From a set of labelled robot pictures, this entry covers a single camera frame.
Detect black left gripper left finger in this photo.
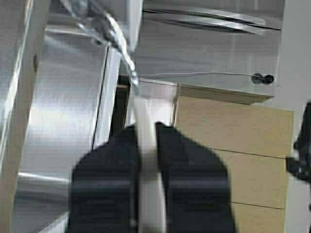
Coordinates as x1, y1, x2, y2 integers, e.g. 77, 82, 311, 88
67, 125, 140, 233

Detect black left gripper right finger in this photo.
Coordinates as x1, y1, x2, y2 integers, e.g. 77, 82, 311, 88
155, 122, 235, 233

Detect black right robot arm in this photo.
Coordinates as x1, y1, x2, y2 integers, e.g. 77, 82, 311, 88
157, 97, 311, 233

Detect wooden drawer cabinet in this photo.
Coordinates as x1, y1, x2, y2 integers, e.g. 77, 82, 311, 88
176, 88, 294, 233

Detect stainless steel refrigerator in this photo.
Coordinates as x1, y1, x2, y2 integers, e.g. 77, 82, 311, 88
0, 0, 141, 233

